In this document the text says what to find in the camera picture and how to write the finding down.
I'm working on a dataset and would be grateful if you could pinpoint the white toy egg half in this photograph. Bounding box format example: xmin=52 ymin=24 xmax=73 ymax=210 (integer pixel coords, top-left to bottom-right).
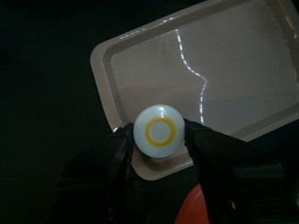
xmin=132 ymin=104 xmax=185 ymax=158

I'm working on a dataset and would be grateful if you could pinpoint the pink plastic tray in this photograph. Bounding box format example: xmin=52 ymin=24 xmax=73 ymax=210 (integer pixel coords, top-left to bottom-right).
xmin=88 ymin=0 xmax=299 ymax=182

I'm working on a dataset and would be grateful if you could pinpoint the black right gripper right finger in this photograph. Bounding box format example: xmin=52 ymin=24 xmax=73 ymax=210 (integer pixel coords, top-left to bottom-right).
xmin=181 ymin=117 xmax=299 ymax=224

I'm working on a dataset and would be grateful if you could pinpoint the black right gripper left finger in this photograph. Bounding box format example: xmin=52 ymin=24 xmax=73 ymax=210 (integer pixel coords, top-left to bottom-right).
xmin=49 ymin=122 xmax=136 ymax=224

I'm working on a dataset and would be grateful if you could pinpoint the orange plastic bowl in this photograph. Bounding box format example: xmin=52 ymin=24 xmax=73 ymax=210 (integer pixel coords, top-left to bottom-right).
xmin=172 ymin=183 xmax=210 ymax=224

